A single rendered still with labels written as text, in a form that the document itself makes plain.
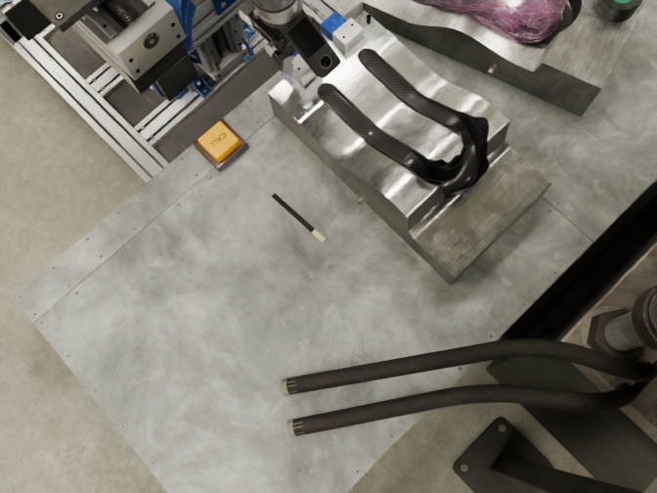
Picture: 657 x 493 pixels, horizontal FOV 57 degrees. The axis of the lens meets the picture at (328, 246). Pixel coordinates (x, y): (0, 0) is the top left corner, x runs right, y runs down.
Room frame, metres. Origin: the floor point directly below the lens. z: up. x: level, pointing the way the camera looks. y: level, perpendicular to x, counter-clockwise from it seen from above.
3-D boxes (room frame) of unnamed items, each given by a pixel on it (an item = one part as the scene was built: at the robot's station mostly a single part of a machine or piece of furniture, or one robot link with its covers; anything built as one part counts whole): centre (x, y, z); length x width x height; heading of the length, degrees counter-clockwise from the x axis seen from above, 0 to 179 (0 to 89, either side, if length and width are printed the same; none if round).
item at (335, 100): (0.50, -0.19, 0.92); 0.35 x 0.16 x 0.09; 33
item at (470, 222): (0.48, -0.19, 0.87); 0.50 x 0.26 x 0.14; 33
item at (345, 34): (0.75, -0.09, 0.89); 0.13 x 0.05 x 0.05; 33
